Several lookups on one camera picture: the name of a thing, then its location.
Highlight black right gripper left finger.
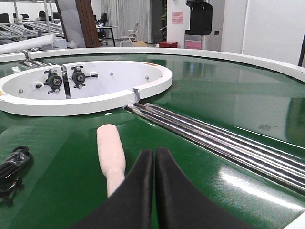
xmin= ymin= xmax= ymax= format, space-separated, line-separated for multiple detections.
xmin=71 ymin=149 xmax=153 ymax=229

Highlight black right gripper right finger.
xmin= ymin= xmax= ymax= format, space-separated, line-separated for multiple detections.
xmin=155 ymin=147 xmax=251 ymax=229

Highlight beige hand brush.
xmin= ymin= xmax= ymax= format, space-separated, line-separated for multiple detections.
xmin=96 ymin=124 xmax=126 ymax=197

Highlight black cable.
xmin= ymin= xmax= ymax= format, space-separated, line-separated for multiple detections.
xmin=0 ymin=146 xmax=33 ymax=208

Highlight chrome conveyor rollers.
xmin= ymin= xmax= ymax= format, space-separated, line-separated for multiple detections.
xmin=124 ymin=103 xmax=305 ymax=194

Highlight white outer conveyor rim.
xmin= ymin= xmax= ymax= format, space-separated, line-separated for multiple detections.
xmin=0 ymin=47 xmax=305 ymax=82

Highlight roller conveyor rack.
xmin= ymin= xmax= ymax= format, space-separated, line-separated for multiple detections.
xmin=0 ymin=20 xmax=64 ymax=40

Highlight red box on floor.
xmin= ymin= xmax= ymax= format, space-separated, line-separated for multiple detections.
xmin=158 ymin=41 xmax=178 ymax=48

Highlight white office chair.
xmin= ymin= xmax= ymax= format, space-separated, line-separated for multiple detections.
xmin=120 ymin=23 xmax=139 ymax=47

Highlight office desk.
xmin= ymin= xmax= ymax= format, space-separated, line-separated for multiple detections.
xmin=96 ymin=25 xmax=118 ymax=47

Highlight brown wooden panel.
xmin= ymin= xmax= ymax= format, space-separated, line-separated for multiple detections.
xmin=75 ymin=0 xmax=100 ymax=48

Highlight seated person in background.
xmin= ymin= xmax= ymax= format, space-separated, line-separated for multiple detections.
xmin=35 ymin=10 xmax=46 ymax=21

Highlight white inner conveyor ring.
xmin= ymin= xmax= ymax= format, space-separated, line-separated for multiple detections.
xmin=0 ymin=60 xmax=173 ymax=117

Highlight right black bearing mount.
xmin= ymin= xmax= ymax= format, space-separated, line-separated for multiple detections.
xmin=69 ymin=65 xmax=98 ymax=89

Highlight black bearing mount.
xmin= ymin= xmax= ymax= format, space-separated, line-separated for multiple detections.
xmin=69 ymin=65 xmax=98 ymax=89
xmin=34 ymin=69 xmax=62 ymax=94

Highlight left black bearing mount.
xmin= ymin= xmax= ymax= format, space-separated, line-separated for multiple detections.
xmin=34 ymin=69 xmax=62 ymax=94

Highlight pink wall notice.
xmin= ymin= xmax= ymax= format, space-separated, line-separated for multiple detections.
xmin=171 ymin=11 xmax=183 ymax=24

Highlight black wall-mounted box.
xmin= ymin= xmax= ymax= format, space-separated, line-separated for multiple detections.
xmin=185 ymin=0 xmax=213 ymax=36

